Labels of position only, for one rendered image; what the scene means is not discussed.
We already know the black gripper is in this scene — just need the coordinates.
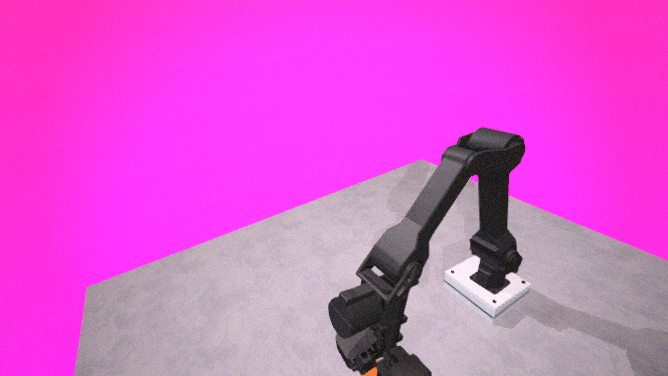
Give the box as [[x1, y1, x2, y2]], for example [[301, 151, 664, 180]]
[[371, 314, 432, 376]]

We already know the orange block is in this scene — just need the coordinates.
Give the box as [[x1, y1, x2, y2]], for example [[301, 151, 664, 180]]
[[360, 368, 378, 376]]

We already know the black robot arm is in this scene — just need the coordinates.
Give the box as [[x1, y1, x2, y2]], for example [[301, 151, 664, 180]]
[[328, 127, 526, 375]]

